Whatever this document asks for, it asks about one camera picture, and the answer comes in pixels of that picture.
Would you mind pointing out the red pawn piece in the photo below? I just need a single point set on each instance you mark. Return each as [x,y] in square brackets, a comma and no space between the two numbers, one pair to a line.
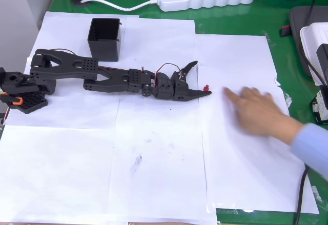
[205,87]

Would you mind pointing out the forearm in blue sleeve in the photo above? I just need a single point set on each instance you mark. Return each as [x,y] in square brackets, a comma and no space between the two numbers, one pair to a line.
[312,148]

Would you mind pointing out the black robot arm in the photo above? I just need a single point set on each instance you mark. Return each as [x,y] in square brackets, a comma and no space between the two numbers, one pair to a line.
[77,71]

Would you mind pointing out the black square plastic cup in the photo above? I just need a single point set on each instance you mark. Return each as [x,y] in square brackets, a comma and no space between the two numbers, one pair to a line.
[105,48]

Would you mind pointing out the person's bare hand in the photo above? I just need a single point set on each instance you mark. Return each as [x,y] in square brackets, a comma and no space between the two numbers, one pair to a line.
[256,112]

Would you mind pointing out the white paper sheet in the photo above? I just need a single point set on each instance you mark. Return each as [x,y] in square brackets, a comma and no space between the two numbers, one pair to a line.
[159,158]
[212,112]
[159,43]
[230,50]
[51,171]
[77,112]
[243,179]
[64,30]

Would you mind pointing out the white device at right edge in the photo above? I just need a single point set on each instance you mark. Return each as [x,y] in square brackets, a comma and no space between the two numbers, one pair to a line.
[310,43]

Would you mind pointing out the orange black table clamp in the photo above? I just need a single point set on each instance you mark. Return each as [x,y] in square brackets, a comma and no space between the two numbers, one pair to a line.
[11,99]

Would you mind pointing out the black camera device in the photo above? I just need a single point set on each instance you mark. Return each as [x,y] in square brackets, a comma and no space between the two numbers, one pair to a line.
[323,61]

